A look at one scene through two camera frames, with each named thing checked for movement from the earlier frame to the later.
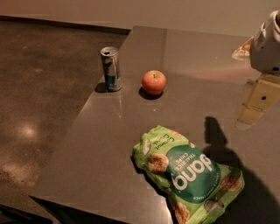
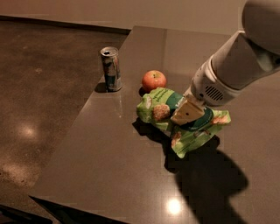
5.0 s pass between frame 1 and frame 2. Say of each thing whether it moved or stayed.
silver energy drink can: stayed
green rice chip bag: moved
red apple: stayed
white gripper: moved
